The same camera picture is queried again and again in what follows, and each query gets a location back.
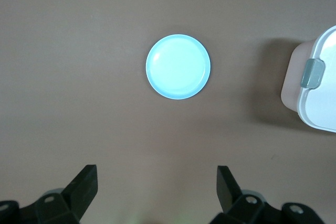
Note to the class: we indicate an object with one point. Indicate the light blue round plate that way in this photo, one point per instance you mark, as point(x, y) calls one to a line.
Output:
point(178, 66)

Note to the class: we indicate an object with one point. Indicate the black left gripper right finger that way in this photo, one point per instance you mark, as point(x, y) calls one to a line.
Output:
point(231, 192)

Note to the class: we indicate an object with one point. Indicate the brown leather table mat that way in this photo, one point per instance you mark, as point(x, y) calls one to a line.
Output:
point(78, 51)

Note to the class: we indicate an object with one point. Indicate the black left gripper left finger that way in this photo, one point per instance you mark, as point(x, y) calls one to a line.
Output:
point(81, 190)

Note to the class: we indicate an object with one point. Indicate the white lidded storage box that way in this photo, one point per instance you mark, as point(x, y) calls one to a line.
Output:
point(315, 98)

